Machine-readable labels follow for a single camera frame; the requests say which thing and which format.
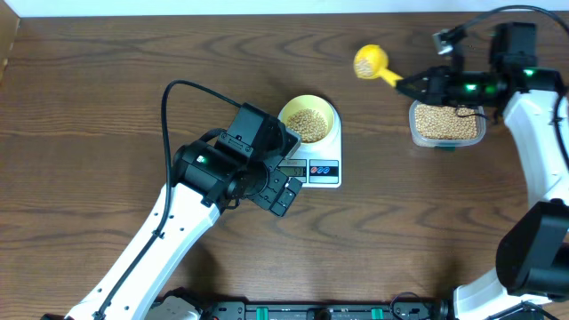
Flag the yellow plastic measuring scoop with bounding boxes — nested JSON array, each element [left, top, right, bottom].
[[353, 44, 403, 87]]

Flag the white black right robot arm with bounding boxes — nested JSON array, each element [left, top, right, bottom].
[[396, 22, 568, 319]]

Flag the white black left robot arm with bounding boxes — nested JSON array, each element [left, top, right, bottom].
[[65, 104, 301, 319]]

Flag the soybeans in yellow bowl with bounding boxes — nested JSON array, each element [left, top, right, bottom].
[[286, 109, 328, 143]]

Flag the yellow plastic bowl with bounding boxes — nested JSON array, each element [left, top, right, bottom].
[[279, 95, 340, 146]]

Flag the white digital kitchen scale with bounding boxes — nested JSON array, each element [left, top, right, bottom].
[[278, 102, 342, 188]]

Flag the pile of soybeans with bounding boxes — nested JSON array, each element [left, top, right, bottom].
[[414, 103, 477, 140]]

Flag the clear plastic bean container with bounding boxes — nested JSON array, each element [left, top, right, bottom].
[[409, 100, 486, 148]]

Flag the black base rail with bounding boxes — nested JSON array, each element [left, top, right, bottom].
[[200, 300, 448, 320]]

